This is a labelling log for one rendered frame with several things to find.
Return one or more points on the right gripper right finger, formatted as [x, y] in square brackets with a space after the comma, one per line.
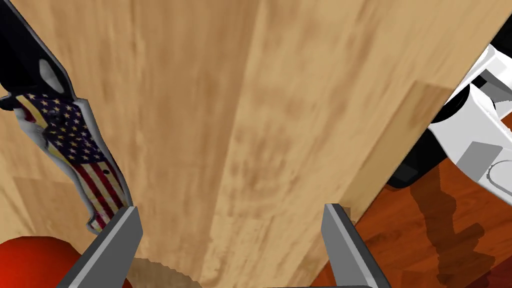
[347, 256]

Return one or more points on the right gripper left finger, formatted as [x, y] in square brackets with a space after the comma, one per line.
[108, 256]

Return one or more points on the red round fruit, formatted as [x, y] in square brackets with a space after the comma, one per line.
[32, 262]

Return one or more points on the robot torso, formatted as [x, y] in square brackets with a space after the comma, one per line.
[460, 136]

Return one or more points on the light wooden table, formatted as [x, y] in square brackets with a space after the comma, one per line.
[240, 120]

